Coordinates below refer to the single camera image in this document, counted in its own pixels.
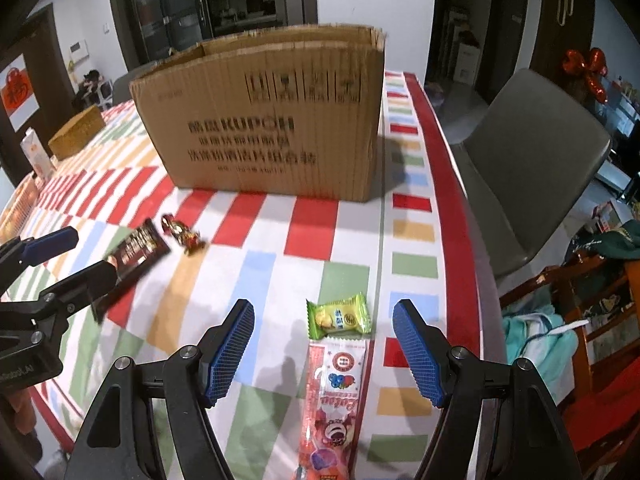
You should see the dark tall cabinet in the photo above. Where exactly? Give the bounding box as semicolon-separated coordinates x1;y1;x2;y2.
530;0;596;96

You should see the sliding glass door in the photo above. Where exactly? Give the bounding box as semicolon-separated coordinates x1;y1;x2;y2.
107;0;318;73

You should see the person's left hand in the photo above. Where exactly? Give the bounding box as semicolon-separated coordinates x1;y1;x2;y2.
5;387;38;436

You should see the colourful checked tablecloth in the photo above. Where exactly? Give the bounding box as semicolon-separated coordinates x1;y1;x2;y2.
0;70;506;480

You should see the red white wall poster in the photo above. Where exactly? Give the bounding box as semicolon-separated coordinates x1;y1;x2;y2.
0;55;40;130

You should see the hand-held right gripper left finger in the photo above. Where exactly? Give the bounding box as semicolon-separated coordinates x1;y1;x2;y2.
63;298;256;480

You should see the milk carton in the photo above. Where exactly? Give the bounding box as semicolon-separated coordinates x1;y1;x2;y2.
21;128;56;181

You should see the brown cardboard box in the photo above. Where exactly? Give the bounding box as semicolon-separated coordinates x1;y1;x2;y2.
129;23;388;204

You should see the woven straw box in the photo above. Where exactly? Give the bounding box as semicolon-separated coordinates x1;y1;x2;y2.
48;105;107;162

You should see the grey dining chair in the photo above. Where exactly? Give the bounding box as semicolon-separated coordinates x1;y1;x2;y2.
450;68;612;278
112;62;161;106

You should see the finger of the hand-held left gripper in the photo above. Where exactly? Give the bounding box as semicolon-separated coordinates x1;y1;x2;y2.
0;226;80;281
37;259;121;321

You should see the dark green bag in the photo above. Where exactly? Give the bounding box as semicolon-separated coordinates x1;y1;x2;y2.
565;225;640;271

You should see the red balloon decoration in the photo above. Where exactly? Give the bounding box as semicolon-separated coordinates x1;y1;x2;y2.
561;47;610;103

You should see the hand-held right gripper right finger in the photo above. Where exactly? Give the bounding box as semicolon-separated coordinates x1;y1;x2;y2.
391;298;573;480

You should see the dark brown snack packet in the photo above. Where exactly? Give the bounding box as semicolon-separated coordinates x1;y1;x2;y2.
94;218;171;323

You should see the pink strip snack packet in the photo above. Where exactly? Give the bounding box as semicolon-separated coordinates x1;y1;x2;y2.
295;338;368;480

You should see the dark wooden door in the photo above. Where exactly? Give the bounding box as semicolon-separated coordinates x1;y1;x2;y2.
0;2;71;186

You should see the orange wooden chair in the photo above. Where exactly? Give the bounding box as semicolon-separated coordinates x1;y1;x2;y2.
500;255;640;480

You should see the small green yellow packet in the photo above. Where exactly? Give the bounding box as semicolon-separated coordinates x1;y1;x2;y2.
306;296;372;341

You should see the light teal cloth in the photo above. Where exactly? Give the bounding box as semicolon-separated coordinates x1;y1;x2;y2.
501;312;581;406

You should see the white storage box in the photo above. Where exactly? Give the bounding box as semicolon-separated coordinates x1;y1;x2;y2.
452;42;483;83

